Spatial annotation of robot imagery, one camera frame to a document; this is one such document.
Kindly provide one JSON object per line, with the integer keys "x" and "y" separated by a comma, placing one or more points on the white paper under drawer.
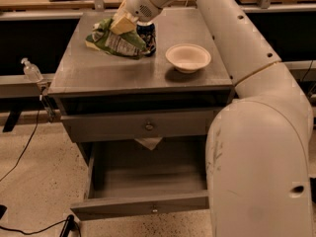
{"x": 149, "y": 143}

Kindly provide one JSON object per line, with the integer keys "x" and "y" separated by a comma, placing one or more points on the green jalapeno chip bag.
{"x": 129, "y": 45}

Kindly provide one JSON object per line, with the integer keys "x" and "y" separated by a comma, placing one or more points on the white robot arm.
{"x": 256, "y": 155}

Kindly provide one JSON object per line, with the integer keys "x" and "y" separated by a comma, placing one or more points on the grey open middle drawer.
{"x": 127, "y": 179}

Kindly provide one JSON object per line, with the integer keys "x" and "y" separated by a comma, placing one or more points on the left hand sanitizer bottle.
{"x": 31, "y": 71}

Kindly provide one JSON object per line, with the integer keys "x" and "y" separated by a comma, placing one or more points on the grey drawer cabinet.
{"x": 91, "y": 82}

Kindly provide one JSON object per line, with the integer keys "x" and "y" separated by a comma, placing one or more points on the blue soda can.
{"x": 146, "y": 30}

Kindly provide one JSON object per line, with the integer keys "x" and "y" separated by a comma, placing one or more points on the white paper bowl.
{"x": 188, "y": 58}

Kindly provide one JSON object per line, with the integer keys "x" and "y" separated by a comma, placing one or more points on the grey top drawer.
{"x": 132, "y": 125}

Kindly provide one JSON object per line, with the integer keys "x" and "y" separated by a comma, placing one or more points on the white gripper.
{"x": 140, "y": 4}

